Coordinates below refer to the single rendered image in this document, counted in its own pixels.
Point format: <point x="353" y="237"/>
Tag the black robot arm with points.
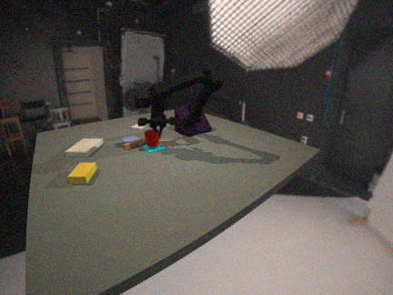
<point x="165" y="89"/>

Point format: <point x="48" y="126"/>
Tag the yellow rectangular block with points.
<point x="82" y="173"/>

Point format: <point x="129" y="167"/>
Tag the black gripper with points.
<point x="171" y="120"/>

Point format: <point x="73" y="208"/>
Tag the red cup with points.
<point x="151" y="136"/>

